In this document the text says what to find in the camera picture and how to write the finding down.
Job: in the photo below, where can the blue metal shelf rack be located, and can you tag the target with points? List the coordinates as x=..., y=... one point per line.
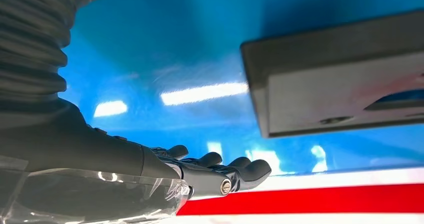
x=165, y=50

